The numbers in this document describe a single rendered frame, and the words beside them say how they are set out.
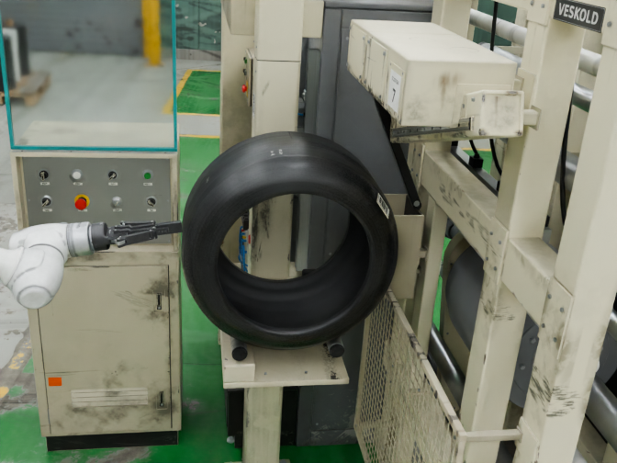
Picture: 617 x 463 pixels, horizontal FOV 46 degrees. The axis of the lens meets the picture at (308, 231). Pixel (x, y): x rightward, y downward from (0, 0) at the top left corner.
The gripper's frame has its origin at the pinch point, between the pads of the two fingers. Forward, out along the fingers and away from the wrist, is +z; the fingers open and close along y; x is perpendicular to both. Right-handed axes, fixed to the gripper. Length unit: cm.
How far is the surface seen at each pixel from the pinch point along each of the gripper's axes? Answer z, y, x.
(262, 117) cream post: 29.9, 27.0, -20.1
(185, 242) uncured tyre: 4.5, -8.2, 1.1
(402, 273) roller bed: 70, 20, 35
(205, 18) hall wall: 13, 910, 68
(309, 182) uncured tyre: 37.9, -12.3, -12.7
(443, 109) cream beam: 66, -35, -34
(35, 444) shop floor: -75, 65, 115
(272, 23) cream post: 36, 27, -47
